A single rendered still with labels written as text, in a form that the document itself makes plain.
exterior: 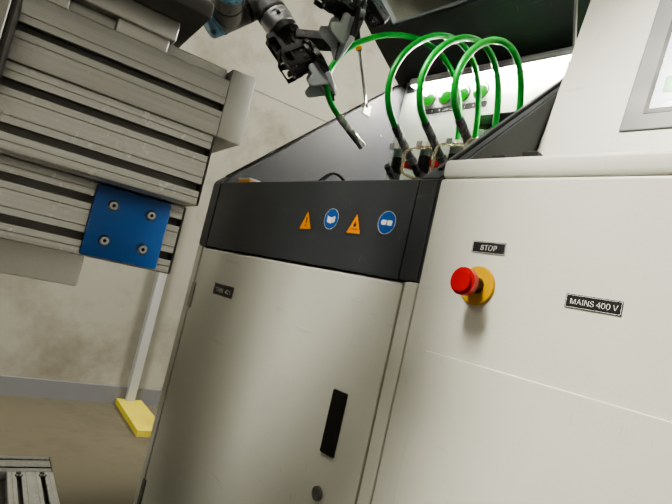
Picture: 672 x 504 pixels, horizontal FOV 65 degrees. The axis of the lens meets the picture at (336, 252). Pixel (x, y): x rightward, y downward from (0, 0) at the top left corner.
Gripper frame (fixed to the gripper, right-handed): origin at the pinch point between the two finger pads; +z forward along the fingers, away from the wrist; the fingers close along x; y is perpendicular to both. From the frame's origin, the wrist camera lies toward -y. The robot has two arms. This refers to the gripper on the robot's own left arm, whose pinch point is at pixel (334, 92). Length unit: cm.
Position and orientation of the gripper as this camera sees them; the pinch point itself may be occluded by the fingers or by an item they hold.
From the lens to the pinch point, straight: 131.0
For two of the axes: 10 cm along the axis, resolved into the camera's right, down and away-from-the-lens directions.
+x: 1.6, -2.7, -9.5
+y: -8.3, 4.8, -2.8
